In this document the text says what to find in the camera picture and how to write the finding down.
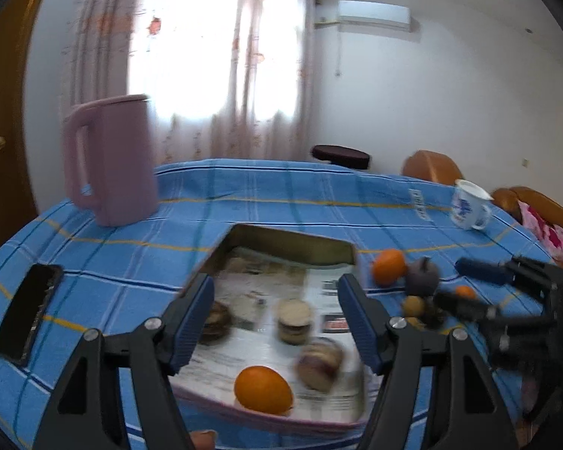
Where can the dark round fruit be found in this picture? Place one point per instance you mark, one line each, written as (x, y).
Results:
(435, 316)

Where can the stack of round biscuits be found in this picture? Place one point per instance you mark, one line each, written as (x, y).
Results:
(294, 321)

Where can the brown longan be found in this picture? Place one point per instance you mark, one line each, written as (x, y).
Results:
(413, 307)

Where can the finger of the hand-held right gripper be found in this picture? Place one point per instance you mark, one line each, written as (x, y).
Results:
(483, 271)
(464, 307)

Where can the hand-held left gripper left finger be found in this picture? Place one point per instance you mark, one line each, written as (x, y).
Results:
(194, 321)

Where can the wooden door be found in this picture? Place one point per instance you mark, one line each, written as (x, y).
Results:
(4, 79)

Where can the tangerine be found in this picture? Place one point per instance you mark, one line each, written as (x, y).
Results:
(388, 267)

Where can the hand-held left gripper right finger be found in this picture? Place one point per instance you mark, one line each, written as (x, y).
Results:
(359, 326)

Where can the white mug blue print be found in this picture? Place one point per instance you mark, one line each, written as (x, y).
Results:
(467, 206)

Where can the dark round stool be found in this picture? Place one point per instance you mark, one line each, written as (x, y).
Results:
(340, 155)

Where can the black smartphone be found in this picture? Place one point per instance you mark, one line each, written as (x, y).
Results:
(28, 311)

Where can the purple round pastry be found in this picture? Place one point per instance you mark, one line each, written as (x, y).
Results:
(320, 364)

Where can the large orange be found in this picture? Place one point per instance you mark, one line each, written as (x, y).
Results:
(262, 390)

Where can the brown leather armchair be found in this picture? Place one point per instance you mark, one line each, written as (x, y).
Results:
(431, 166)
(535, 201)

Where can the small orange kumquat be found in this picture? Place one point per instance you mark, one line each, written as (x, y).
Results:
(465, 291)

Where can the blue plaid tablecloth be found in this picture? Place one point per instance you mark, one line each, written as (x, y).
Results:
(281, 192)

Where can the white cloth label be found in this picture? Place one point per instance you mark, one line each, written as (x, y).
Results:
(418, 204)

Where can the sheer floral curtain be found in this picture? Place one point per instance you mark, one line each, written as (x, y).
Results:
(192, 56)

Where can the pink floral cushion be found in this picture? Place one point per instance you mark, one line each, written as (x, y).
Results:
(551, 234)

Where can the rectangular metal tin box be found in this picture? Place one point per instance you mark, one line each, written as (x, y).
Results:
(286, 239)

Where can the newspaper lining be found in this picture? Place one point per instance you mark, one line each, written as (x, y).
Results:
(262, 276)

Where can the white air conditioner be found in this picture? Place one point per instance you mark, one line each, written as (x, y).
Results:
(373, 15)

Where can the pink electric kettle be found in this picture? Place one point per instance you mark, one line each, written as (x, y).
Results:
(117, 164)

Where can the purple mangosteen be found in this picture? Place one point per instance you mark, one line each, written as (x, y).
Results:
(422, 277)

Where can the brown round pastry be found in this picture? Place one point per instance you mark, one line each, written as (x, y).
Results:
(216, 323)

